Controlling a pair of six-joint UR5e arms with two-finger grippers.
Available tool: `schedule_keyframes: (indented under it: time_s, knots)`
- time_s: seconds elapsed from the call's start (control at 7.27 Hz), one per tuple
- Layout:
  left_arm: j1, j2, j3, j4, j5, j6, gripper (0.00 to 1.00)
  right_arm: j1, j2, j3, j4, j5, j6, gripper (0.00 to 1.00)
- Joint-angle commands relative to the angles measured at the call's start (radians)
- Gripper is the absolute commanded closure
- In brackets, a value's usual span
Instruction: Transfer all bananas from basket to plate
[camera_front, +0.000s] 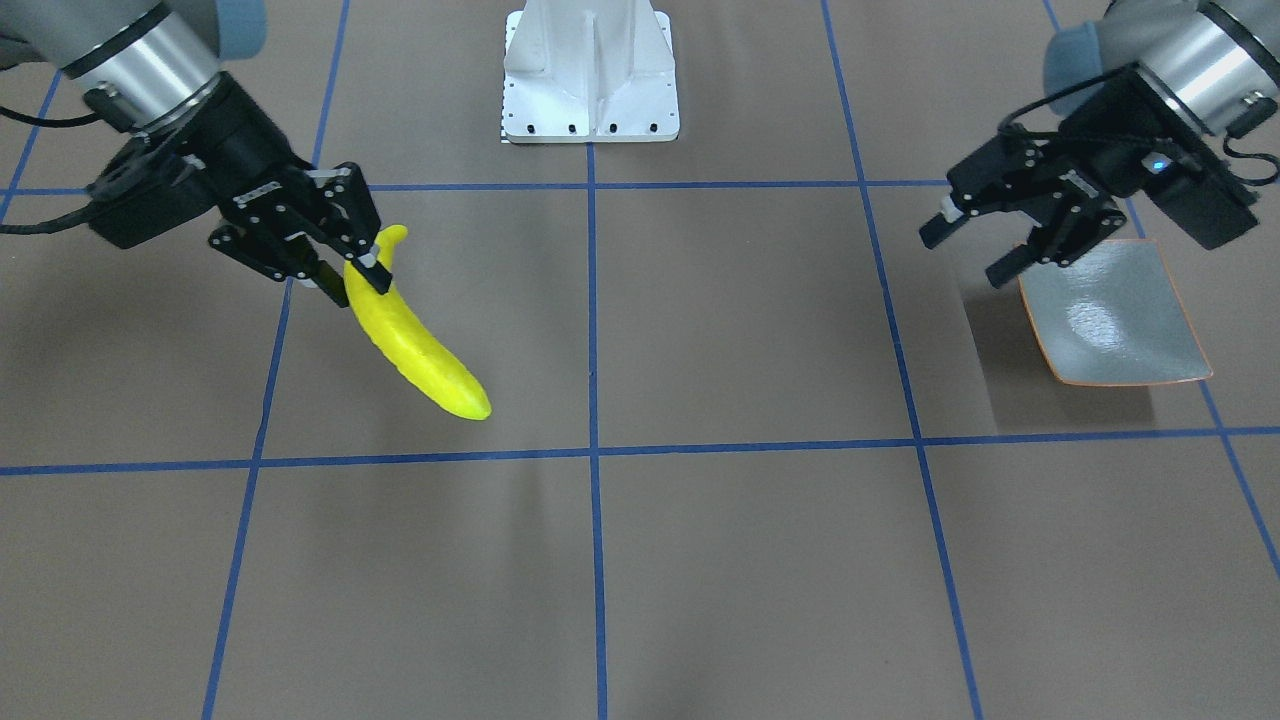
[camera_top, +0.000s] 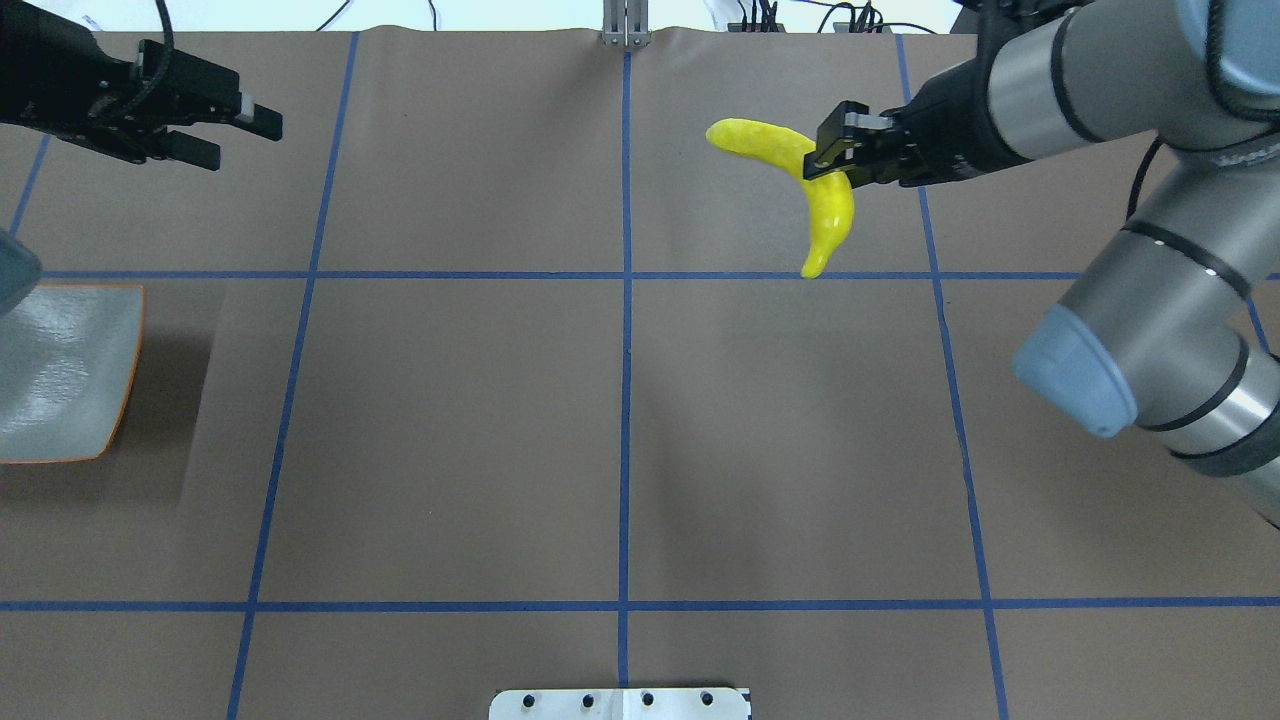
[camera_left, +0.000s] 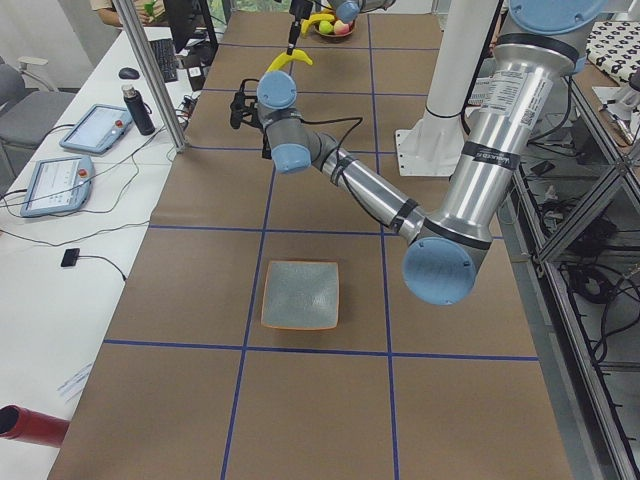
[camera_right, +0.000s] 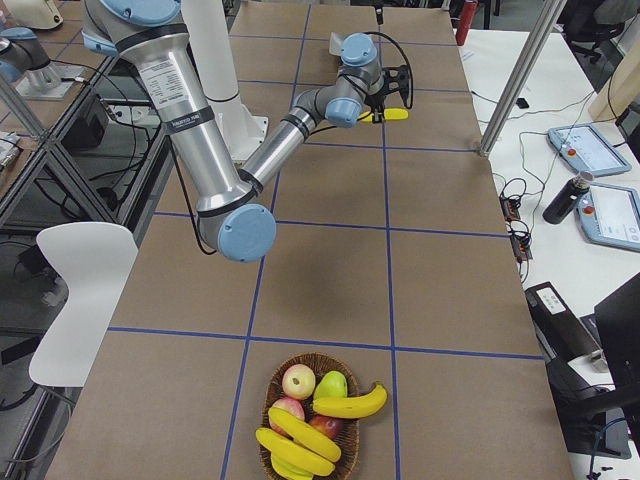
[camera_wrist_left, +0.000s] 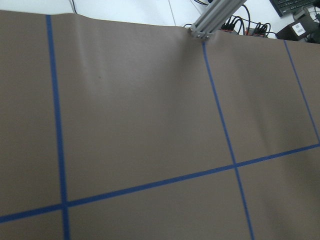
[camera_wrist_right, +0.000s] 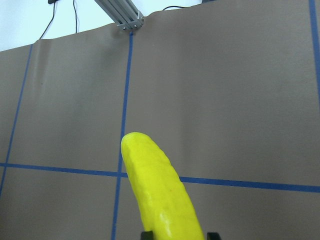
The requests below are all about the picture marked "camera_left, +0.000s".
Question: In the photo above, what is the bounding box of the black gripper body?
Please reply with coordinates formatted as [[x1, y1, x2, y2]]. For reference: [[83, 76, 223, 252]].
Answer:
[[289, 0, 313, 21], [229, 78, 260, 129]]

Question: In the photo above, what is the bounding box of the yellow banana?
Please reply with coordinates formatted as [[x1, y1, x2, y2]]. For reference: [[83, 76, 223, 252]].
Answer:
[[301, 13, 336, 34], [265, 48, 314, 73]]

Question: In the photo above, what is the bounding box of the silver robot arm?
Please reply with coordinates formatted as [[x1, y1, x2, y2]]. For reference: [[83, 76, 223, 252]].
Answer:
[[230, 1, 605, 305], [286, 0, 396, 54]]

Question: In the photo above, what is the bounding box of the yellow banana on basket rim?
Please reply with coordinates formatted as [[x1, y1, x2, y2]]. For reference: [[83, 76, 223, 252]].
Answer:
[[301, 13, 336, 34]]

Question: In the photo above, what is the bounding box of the wicker fruit basket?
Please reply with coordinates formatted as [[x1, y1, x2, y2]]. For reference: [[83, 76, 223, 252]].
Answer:
[[312, 20, 355, 42]]

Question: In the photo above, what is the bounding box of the blue square ceramic plate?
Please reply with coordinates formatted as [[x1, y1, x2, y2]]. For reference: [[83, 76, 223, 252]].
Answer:
[[261, 260, 340, 331]]

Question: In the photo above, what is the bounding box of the pink apple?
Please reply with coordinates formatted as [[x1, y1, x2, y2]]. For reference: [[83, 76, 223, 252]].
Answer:
[[333, 19, 351, 36]]

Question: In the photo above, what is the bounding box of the black keyboard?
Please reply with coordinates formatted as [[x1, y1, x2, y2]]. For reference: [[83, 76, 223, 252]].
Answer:
[[149, 39, 178, 83]]

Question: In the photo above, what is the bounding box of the black water bottle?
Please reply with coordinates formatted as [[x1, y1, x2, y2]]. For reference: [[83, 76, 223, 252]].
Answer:
[[121, 84, 155, 136]]

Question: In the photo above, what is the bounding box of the black computer monitor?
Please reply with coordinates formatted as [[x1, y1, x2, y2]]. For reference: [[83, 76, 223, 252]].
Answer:
[[163, 0, 210, 53]]

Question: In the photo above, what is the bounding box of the black computer mouse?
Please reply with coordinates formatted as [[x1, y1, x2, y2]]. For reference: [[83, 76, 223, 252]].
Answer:
[[118, 67, 140, 80]]

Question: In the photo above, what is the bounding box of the seated person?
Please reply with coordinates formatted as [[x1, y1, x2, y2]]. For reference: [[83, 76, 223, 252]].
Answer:
[[90, 0, 166, 27]]

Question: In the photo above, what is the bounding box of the far blue teach pendant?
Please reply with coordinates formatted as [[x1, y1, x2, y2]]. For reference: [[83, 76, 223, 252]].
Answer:
[[59, 104, 132, 155]]

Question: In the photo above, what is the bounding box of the blue teach pendant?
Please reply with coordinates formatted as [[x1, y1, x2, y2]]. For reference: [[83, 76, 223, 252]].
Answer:
[[20, 155, 95, 218], [59, 104, 132, 155]]

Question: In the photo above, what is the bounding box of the near blue teach pendant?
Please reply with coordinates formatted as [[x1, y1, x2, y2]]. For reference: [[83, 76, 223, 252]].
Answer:
[[20, 155, 95, 218]]

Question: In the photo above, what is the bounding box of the brown paper table mat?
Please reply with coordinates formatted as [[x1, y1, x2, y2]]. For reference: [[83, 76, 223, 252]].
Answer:
[[50, 11, 573, 479]]

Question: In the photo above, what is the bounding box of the small black puck device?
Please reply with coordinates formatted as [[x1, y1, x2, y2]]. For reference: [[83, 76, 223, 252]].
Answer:
[[60, 248, 80, 268]]

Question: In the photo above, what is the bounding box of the red cylinder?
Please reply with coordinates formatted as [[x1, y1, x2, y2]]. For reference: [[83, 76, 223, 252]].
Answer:
[[1, 405, 70, 448]]

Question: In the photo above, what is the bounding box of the aluminium frame post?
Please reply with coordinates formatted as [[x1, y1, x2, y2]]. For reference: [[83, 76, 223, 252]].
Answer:
[[113, 0, 187, 153]]

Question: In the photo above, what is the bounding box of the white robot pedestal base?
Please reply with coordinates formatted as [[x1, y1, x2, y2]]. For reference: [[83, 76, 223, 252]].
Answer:
[[396, 0, 502, 177]]

